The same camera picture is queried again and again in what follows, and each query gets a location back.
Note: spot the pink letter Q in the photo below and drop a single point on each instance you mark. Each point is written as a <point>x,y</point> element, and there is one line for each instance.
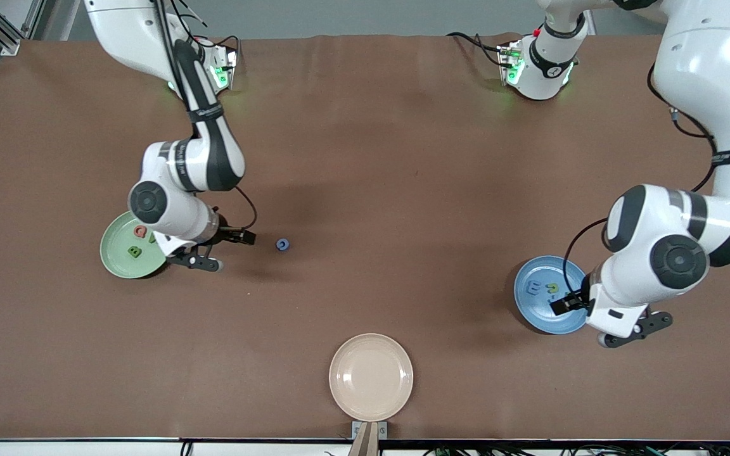
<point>137,233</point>

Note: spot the grey metal mount bracket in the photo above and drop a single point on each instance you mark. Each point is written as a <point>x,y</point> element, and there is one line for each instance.
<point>357,430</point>

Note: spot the blue letter G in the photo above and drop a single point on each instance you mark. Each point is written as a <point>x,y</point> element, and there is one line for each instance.
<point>278,244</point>

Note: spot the light green plate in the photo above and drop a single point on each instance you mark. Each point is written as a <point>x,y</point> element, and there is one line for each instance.
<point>118,253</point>

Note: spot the green letter J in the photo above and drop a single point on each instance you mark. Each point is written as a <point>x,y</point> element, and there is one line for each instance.
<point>554,291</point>

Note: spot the grey base connector box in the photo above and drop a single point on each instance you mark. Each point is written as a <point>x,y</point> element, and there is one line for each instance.
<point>509,66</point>
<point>225,69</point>

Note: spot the blue letter E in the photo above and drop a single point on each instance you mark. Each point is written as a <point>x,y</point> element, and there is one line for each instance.
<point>530,288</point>

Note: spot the beige plate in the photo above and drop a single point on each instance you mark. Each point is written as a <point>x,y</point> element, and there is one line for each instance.
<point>371,377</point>

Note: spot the blue plate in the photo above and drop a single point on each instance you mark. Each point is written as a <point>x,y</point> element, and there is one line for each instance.
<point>536,313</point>

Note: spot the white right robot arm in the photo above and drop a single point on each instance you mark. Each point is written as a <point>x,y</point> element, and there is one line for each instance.
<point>124,31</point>

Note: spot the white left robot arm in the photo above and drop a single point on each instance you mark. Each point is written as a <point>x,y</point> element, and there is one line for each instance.
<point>707,57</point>

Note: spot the grey left base connector box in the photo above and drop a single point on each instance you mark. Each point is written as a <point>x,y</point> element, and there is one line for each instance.
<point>509,66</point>

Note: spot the grey right base connector box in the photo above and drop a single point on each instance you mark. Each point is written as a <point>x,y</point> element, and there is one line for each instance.
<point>225,69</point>

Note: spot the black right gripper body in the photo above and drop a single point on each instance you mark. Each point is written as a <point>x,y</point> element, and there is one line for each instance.
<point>228,235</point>

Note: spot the brown table cover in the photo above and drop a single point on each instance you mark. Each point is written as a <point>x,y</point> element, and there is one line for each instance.
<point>314,354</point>

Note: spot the green letter B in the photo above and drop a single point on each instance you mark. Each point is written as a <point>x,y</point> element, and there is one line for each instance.
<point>134,252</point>

